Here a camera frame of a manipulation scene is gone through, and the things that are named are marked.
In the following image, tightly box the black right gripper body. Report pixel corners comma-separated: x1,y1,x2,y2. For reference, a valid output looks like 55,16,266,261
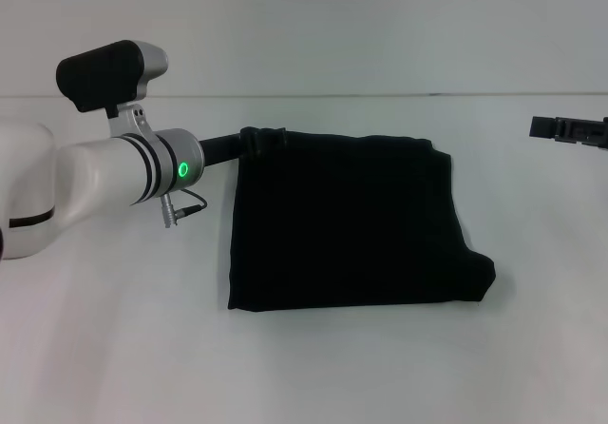
552,115,608,152

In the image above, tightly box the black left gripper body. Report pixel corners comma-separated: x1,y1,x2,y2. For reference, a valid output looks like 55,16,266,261
198,130,246,169

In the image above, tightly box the black t-shirt with FREE print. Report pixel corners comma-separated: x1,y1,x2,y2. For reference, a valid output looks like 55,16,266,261
226,125,498,313

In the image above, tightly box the left arm gripper cable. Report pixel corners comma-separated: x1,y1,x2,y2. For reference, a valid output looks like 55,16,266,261
160,187,211,230

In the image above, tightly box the left wrist camera housing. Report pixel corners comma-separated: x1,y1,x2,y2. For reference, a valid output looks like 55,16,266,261
55,39,170,136

